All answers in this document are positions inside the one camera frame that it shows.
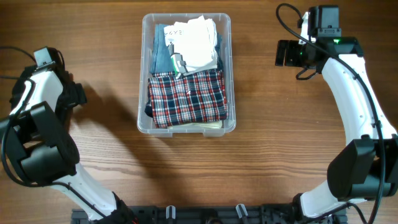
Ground red navy plaid shirt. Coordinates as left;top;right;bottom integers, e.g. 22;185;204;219
144;69;228;128

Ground cream cloth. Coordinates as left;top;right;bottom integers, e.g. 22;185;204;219
168;121;223;129

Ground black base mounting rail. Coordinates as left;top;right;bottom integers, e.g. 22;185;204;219
70;203;348;224

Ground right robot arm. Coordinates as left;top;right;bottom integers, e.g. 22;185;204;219
275;5;397;223

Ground blue denim jeans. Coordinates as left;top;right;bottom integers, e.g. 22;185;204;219
149;23;224;75

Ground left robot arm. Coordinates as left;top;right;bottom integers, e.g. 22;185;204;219
1;47;139;223

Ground white graphic t-shirt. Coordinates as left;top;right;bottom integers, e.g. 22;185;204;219
164;16;218;77

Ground black garment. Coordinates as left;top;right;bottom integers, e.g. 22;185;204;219
10;67;73;124

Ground clear plastic storage container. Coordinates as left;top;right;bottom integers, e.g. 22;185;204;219
137;12;236;138

